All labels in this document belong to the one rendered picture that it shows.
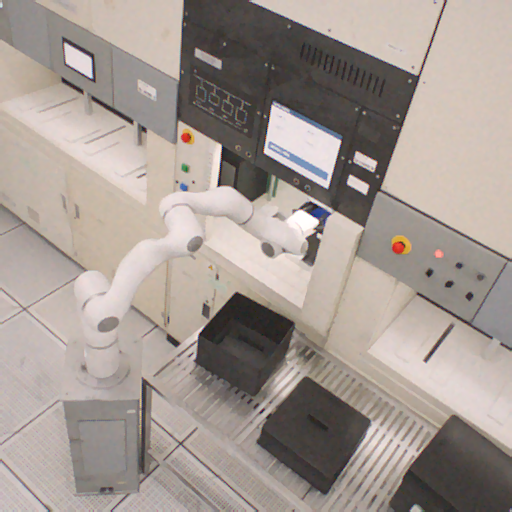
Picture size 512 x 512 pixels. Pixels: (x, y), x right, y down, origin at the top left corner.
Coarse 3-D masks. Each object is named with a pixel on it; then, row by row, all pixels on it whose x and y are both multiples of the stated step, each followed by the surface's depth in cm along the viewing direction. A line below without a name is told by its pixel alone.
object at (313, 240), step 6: (312, 198) 250; (306, 204) 251; (312, 204) 255; (318, 204) 249; (312, 210) 257; (330, 210) 245; (312, 234) 247; (318, 234) 244; (306, 240) 252; (312, 240) 249; (318, 240) 247; (312, 246) 251; (318, 246) 249; (306, 252) 256; (312, 252) 253
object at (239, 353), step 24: (240, 312) 240; (264, 312) 233; (216, 336) 237; (240, 336) 237; (264, 336) 241; (288, 336) 225; (216, 360) 219; (240, 360) 211; (264, 360) 232; (240, 384) 220; (264, 384) 225
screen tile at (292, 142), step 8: (272, 120) 202; (280, 120) 200; (288, 120) 198; (272, 128) 204; (288, 128) 200; (272, 136) 206; (280, 136) 204; (288, 136) 201; (296, 136) 199; (288, 144) 203; (296, 144) 201
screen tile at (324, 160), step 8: (304, 136) 197; (312, 136) 195; (320, 136) 193; (304, 144) 199; (320, 144) 194; (336, 144) 190; (304, 152) 200; (312, 152) 198; (328, 152) 194; (312, 160) 200; (320, 160) 198; (328, 160) 195; (328, 168) 197
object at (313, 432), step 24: (312, 384) 216; (288, 408) 207; (312, 408) 208; (336, 408) 210; (264, 432) 201; (288, 432) 200; (312, 432) 202; (336, 432) 203; (360, 432) 204; (288, 456) 199; (312, 456) 195; (336, 456) 196; (312, 480) 198
